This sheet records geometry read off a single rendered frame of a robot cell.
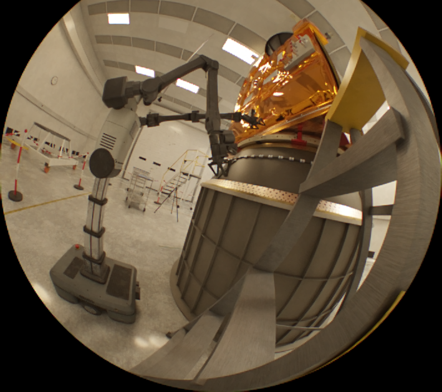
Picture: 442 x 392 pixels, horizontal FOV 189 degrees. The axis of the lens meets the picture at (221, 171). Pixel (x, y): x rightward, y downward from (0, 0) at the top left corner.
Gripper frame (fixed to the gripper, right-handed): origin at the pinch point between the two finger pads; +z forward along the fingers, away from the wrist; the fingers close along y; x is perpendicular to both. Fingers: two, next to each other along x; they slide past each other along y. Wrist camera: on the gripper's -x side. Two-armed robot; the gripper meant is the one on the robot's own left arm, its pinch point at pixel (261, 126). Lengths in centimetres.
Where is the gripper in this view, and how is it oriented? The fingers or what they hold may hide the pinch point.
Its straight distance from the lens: 120.1
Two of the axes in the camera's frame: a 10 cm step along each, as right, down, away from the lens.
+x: -3.0, 9.4, -1.6
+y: -3.6, 0.4, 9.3
